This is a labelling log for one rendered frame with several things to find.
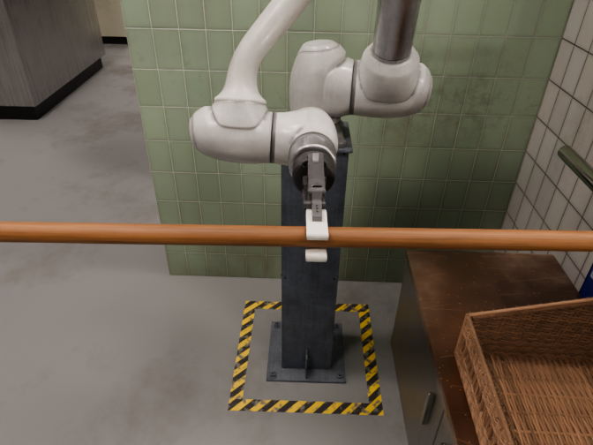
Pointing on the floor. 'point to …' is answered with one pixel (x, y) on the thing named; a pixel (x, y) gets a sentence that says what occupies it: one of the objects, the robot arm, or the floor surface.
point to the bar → (577, 165)
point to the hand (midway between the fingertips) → (316, 235)
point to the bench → (401, 343)
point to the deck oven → (45, 53)
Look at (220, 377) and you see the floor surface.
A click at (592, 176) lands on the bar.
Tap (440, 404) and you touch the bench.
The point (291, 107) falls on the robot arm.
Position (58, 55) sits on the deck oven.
